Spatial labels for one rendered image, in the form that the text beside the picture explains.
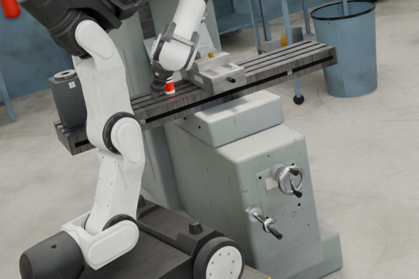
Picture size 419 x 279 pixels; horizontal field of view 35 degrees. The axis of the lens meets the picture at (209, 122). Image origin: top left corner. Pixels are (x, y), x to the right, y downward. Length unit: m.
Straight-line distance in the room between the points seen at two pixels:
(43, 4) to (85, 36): 0.15
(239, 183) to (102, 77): 0.73
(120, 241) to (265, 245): 0.70
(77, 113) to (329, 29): 2.63
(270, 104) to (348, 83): 2.31
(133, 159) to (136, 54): 0.98
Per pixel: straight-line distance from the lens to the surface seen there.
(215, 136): 2.59
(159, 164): 3.23
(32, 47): 6.85
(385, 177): 3.78
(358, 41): 4.85
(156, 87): 2.48
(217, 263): 2.27
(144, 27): 3.04
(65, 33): 2.04
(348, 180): 3.78
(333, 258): 3.00
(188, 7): 2.11
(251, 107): 2.64
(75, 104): 2.59
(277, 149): 2.54
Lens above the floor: 1.75
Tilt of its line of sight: 21 degrees down
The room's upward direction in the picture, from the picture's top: 12 degrees counter-clockwise
